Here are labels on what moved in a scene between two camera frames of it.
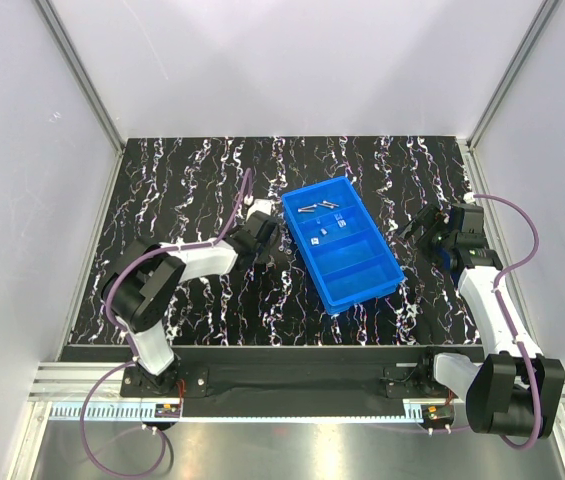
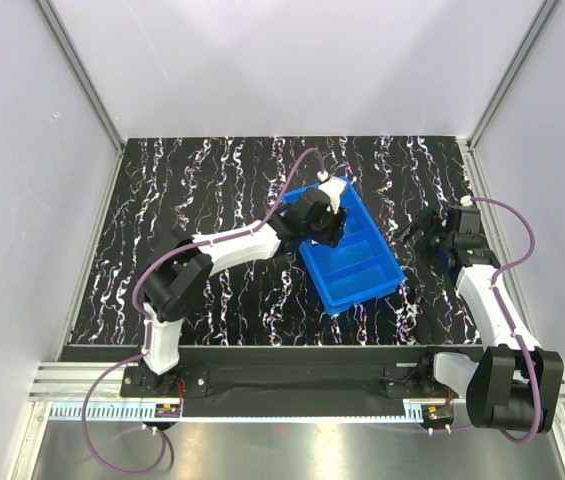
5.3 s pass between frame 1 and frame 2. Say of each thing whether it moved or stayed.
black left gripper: moved
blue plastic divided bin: stayed
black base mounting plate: stayed
